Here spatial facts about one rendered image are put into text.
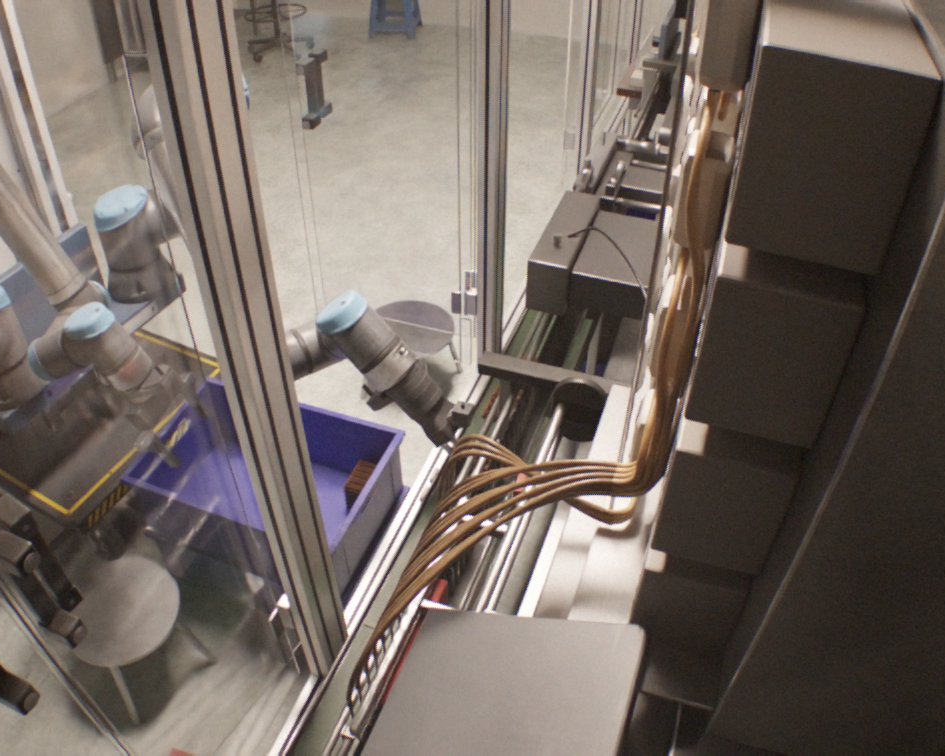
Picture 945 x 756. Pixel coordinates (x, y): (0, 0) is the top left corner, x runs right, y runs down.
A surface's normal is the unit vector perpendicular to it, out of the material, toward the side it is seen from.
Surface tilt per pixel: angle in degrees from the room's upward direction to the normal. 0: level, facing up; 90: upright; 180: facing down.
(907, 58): 0
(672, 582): 90
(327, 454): 90
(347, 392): 0
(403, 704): 20
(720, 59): 90
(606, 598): 0
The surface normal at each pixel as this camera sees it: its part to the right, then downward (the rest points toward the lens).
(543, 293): -0.33, 0.62
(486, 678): -0.32, -0.78
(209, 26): 0.94, 0.22
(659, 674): 0.00, -0.75
